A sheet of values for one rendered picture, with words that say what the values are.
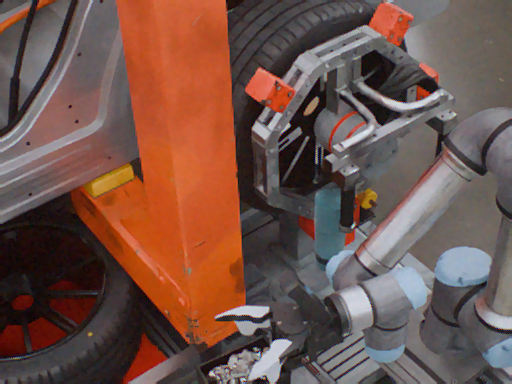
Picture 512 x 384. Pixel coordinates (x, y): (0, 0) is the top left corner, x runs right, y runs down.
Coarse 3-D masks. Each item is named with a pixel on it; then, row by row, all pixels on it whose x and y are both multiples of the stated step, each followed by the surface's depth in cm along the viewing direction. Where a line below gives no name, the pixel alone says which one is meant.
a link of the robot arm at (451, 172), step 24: (480, 120) 154; (504, 120) 151; (456, 144) 157; (480, 144) 153; (432, 168) 161; (456, 168) 158; (480, 168) 157; (408, 192) 163; (432, 192) 160; (456, 192) 160; (408, 216) 162; (432, 216) 161; (384, 240) 164; (408, 240) 163; (336, 264) 170; (360, 264) 166; (384, 264) 165; (336, 288) 169
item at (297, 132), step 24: (312, 48) 234; (360, 72) 257; (384, 72) 260; (312, 96) 247; (360, 96) 273; (312, 120) 259; (288, 144) 251; (312, 144) 260; (288, 168) 257; (312, 168) 266
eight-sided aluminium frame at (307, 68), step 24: (336, 48) 232; (360, 48) 232; (384, 48) 238; (288, 72) 228; (312, 72) 224; (408, 96) 256; (264, 120) 230; (288, 120) 229; (264, 144) 229; (264, 168) 235; (264, 192) 241; (288, 192) 252; (312, 192) 262; (360, 192) 267; (312, 216) 257
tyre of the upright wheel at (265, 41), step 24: (264, 0) 239; (288, 0) 237; (312, 0) 236; (336, 0) 238; (360, 0) 245; (240, 24) 236; (264, 24) 233; (288, 24) 230; (312, 24) 229; (336, 24) 234; (360, 24) 240; (240, 48) 232; (264, 48) 228; (288, 48) 227; (240, 72) 230; (240, 96) 229; (240, 120) 231; (384, 120) 270; (240, 144) 235; (240, 168) 240; (240, 192) 246
